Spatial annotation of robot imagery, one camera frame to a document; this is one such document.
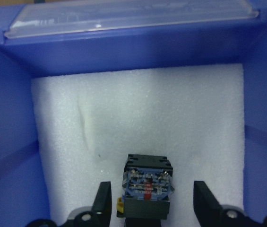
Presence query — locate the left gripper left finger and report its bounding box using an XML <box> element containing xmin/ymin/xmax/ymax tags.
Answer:
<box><xmin>92</xmin><ymin>181</ymin><xmax>112</xmax><ymax>227</ymax></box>

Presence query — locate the yellow push button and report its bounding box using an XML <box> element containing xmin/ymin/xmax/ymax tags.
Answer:
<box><xmin>117</xmin><ymin>154</ymin><xmax>174</xmax><ymax>220</ymax></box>

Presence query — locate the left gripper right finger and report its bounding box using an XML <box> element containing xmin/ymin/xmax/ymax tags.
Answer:
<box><xmin>193</xmin><ymin>181</ymin><xmax>223</xmax><ymax>227</ymax></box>

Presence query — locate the left blue plastic bin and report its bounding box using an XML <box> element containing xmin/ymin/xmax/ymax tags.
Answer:
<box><xmin>0</xmin><ymin>0</ymin><xmax>267</xmax><ymax>227</ymax></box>

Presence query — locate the white foam pad left bin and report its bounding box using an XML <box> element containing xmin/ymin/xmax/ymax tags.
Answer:
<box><xmin>31</xmin><ymin>64</ymin><xmax>244</xmax><ymax>227</ymax></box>

